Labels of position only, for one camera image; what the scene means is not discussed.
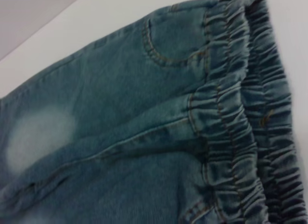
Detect blue denim shorts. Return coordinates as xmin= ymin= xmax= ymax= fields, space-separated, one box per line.
xmin=0 ymin=0 xmax=302 ymax=224

